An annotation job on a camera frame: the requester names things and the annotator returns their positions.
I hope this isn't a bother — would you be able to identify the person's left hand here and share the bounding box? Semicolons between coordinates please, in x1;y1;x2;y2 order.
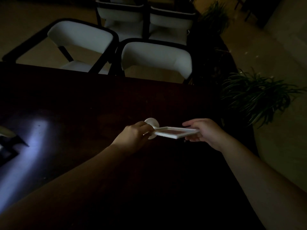
111;121;155;155

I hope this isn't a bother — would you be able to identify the black angular object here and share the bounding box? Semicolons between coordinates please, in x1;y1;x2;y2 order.
0;125;30;167

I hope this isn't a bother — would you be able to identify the small green leafy plant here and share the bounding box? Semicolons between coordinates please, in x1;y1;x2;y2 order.
200;0;231;34

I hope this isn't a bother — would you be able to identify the white chair with black frame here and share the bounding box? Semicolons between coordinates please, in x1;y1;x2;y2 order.
147;4;199;46
115;38;197;84
94;0;150;42
2;18;119;75

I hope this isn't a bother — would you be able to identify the person's right forearm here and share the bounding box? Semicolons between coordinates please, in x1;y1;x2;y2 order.
217;136;307;230

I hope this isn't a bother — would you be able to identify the person's right hand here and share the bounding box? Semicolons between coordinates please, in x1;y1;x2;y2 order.
182;118;225;152

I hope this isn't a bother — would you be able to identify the person's left forearm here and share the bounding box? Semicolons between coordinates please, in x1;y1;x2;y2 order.
0;144;135;230

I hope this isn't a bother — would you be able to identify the large green leafy plant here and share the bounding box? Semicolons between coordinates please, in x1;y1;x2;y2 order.
220;67;307;129

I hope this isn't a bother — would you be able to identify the white framed stand with round base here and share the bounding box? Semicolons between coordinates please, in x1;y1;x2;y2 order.
143;118;201;140

